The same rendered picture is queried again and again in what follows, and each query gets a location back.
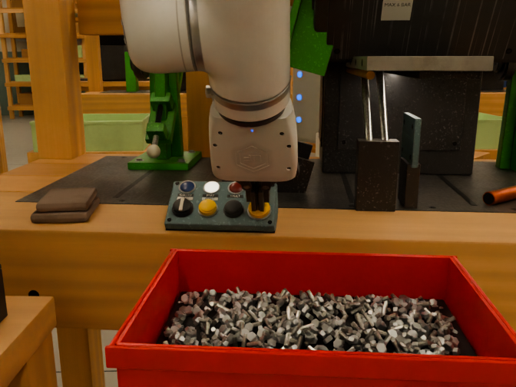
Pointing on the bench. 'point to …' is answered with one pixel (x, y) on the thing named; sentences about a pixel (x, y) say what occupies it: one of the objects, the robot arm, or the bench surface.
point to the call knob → (182, 206)
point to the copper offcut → (500, 195)
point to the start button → (259, 211)
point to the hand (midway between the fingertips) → (257, 193)
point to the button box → (252, 225)
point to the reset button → (207, 206)
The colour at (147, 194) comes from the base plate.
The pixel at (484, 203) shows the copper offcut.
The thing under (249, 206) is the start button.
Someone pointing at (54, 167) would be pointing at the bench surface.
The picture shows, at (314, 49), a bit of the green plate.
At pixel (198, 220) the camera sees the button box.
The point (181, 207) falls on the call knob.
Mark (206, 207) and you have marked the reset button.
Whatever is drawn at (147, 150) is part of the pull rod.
